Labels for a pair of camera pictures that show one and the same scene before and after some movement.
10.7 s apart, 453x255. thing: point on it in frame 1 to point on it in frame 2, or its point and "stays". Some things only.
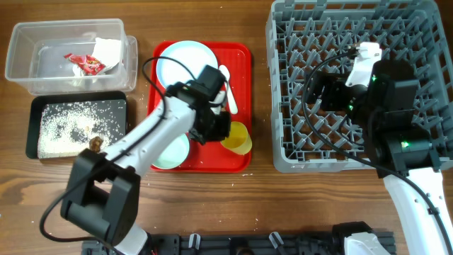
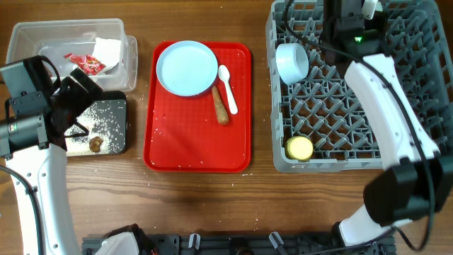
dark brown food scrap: x=95 y=143 stays
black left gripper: x=222 y=132 to x=83 y=97
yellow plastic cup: x=239 y=140 to x=299 y=148
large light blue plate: x=193 y=54 stays
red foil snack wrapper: x=87 y=64 stays
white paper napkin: x=107 y=51 stays
